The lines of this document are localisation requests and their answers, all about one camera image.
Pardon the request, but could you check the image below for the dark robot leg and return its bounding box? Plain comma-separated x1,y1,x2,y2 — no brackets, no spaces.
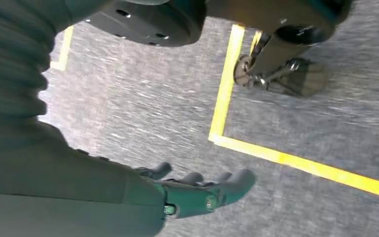
206,0,354,77

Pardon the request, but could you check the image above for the black round robot joint housing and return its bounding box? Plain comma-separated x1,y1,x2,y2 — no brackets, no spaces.
84,0,207,48

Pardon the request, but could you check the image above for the dark robot foot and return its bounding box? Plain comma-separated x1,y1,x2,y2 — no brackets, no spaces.
233,54,328,98

